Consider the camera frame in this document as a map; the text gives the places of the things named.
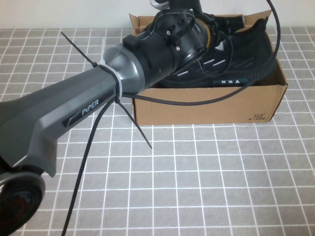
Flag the white zip tie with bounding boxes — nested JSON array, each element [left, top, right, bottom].
[[97, 56, 125, 99]]

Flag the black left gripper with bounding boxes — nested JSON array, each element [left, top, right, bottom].
[[201, 11, 231, 43]]

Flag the black sneaker with white stuffing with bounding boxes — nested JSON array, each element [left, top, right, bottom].
[[157, 17, 278, 89]]

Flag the grey grid pattern tablecloth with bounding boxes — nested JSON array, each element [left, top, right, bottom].
[[0, 26, 315, 236]]

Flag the black zip tie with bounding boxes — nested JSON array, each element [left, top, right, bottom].
[[117, 99, 153, 150], [60, 30, 101, 67]]

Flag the brown cardboard shoe box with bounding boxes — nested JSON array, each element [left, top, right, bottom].
[[129, 9, 288, 126]]

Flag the long black camera cable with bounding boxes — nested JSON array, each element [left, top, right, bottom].
[[61, 0, 281, 236]]

